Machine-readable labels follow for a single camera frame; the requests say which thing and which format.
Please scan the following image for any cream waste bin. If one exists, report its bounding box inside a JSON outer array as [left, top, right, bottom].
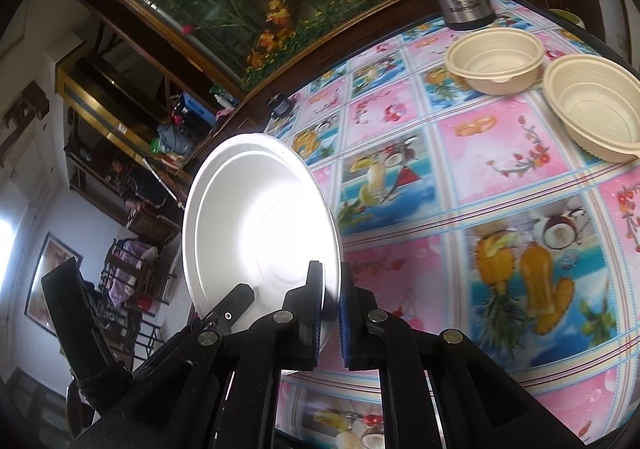
[[547, 8, 587, 30]]

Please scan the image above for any blue thermos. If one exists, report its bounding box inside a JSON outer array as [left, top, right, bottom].
[[177, 92, 216, 125]]

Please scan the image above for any small black jar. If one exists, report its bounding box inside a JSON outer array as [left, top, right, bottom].
[[266, 94, 293, 119]]

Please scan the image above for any black framed table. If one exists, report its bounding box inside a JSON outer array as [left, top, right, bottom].
[[235, 0, 640, 449]]

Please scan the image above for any dark wooden chair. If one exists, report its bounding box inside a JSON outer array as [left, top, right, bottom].
[[100, 239, 178, 310]]

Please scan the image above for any white foam bowl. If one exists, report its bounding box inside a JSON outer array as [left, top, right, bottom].
[[182, 133, 343, 375]]

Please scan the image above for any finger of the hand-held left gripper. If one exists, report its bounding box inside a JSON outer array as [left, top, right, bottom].
[[41, 258, 128, 382], [131, 283, 257, 376]]

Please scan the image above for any beige ribbed plastic bowl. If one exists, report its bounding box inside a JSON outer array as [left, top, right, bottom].
[[542, 54, 640, 164], [445, 28, 546, 96]]

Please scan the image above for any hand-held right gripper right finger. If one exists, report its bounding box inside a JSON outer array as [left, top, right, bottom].
[[339, 261, 586, 449]]

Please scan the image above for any framed wall picture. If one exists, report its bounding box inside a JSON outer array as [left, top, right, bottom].
[[24, 231, 83, 335]]

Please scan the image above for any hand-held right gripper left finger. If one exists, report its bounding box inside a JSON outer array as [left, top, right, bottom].
[[170, 260, 325, 449]]

